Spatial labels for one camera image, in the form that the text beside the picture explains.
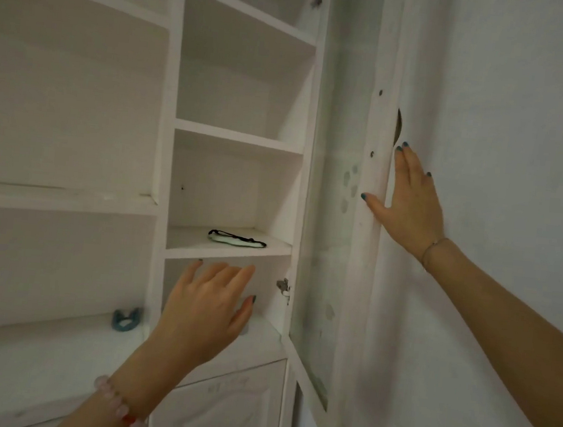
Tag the person's left middle finger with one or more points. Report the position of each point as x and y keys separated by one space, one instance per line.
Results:
x=222 y=278

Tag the person's left little finger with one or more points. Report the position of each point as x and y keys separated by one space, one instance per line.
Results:
x=190 y=274

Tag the person's right thumb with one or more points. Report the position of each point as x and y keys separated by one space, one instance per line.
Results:
x=374 y=204

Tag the person's left hand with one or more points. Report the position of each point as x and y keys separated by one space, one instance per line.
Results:
x=198 y=316

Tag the person's right forearm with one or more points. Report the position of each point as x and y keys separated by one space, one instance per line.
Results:
x=507 y=329

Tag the person's left thumb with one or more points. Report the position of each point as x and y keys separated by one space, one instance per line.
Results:
x=244 y=316

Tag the teal curved ornament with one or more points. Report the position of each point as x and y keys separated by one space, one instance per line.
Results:
x=126 y=320

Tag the person's right hand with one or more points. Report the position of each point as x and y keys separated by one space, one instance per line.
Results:
x=412 y=212

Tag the person's left forearm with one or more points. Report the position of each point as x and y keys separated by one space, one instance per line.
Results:
x=118 y=393

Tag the white shelf cabinet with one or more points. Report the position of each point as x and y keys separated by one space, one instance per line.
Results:
x=170 y=112

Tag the person's right middle finger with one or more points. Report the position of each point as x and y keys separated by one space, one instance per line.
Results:
x=412 y=163

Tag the white glass cabinet door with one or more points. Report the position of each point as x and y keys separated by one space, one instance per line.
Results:
x=336 y=176

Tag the white panelled cabinet door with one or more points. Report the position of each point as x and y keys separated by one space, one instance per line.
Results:
x=225 y=407

